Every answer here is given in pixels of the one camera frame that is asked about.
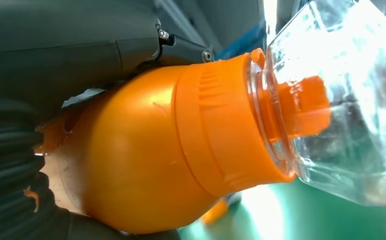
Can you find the orange detergent bottle clear cap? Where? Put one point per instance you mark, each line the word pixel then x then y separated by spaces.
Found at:
pixel 214 212
pixel 146 149

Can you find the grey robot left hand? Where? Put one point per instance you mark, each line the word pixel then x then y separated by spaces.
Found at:
pixel 64 43

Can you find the green table mat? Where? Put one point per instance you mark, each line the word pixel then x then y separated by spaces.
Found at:
pixel 328 222

